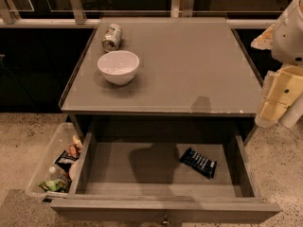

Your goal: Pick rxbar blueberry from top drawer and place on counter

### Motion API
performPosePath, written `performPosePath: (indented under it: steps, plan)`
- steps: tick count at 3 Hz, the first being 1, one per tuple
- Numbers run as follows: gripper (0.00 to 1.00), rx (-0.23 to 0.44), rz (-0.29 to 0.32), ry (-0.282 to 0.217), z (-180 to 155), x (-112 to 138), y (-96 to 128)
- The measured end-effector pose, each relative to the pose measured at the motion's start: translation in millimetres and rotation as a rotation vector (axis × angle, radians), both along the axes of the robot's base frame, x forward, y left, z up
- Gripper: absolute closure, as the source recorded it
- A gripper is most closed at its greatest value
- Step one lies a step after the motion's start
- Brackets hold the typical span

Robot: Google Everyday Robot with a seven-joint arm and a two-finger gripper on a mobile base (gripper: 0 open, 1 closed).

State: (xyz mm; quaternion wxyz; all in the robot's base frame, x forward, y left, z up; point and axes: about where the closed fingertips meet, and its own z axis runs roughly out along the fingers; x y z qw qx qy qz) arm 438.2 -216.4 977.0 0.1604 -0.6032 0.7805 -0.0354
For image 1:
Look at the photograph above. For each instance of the dark blue snack bar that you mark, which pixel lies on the dark blue snack bar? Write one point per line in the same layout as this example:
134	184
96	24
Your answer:
199	163

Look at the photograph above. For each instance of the green snack bag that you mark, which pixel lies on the green snack bag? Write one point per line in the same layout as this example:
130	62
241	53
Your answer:
54	186

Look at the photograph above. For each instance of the grey cabinet with counter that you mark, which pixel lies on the grey cabinet with counter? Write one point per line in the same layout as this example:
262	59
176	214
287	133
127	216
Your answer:
188	66

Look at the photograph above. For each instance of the clear plastic bin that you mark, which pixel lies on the clear plastic bin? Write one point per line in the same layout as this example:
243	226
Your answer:
60	141

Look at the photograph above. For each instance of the white ceramic bowl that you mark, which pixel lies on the white ceramic bowl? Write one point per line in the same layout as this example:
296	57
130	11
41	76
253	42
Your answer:
118	67

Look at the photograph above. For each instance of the metal drawer knob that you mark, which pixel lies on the metal drawer knob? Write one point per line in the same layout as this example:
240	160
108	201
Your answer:
165	221

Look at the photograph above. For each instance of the metal railing with glass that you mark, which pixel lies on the metal railing with glass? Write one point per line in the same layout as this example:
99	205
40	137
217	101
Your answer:
83	10

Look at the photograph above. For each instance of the crushed soda can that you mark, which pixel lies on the crushed soda can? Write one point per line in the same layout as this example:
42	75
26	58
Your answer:
112	38

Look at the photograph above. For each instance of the red orange snack packet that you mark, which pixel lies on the red orange snack packet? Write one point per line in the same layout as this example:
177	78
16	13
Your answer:
76	147

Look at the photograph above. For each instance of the open grey top drawer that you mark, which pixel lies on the open grey top drawer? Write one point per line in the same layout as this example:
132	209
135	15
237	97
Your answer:
142	181

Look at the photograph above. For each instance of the black snack packet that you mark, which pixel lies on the black snack packet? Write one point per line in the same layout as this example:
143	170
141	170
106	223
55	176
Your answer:
65	161

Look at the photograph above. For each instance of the clear plastic bottle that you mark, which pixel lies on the clear plastic bottle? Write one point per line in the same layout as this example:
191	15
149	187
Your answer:
58	174

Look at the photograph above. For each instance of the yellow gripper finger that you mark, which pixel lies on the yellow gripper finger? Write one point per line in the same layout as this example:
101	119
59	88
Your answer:
281	97
264	40

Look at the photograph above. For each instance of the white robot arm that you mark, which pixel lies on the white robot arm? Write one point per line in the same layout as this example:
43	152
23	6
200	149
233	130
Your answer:
287	39

